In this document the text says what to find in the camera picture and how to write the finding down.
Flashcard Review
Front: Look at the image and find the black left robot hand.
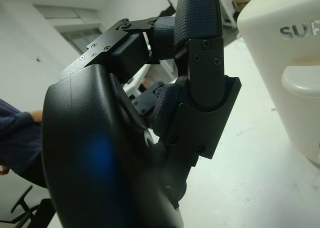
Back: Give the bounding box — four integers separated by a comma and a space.
41, 0, 243, 228

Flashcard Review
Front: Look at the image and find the cream two-slot toaster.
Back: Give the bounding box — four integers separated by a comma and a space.
236, 0, 320, 169

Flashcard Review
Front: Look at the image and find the cream toaster lever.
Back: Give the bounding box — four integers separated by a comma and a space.
281, 60, 320, 103

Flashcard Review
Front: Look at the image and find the person in navy clothing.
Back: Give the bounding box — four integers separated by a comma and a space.
0, 98, 49, 189

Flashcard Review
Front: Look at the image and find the black office chair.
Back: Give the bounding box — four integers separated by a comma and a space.
10, 185, 59, 228

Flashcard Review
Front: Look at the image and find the wall window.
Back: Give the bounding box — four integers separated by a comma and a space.
33, 4, 104, 54

